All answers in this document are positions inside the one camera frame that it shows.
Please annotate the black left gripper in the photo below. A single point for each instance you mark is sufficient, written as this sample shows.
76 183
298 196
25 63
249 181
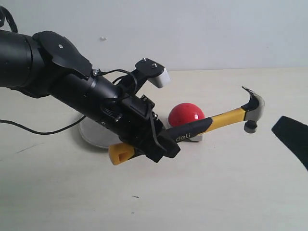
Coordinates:
138 128

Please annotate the yellow black claw hammer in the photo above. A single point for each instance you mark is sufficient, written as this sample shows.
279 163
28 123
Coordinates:
250 113

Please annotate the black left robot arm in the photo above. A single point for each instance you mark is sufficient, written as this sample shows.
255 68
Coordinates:
48 64

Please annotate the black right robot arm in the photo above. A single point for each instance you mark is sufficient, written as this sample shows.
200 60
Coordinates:
294 135

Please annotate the red dome button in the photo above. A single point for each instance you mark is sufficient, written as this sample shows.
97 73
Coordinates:
184 113

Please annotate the round steel plate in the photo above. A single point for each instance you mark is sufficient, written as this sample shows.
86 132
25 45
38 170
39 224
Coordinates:
97 135

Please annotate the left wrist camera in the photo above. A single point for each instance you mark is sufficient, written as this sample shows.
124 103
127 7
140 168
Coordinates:
145 70

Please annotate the white wall hook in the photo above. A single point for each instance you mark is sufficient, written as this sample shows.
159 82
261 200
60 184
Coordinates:
103 38

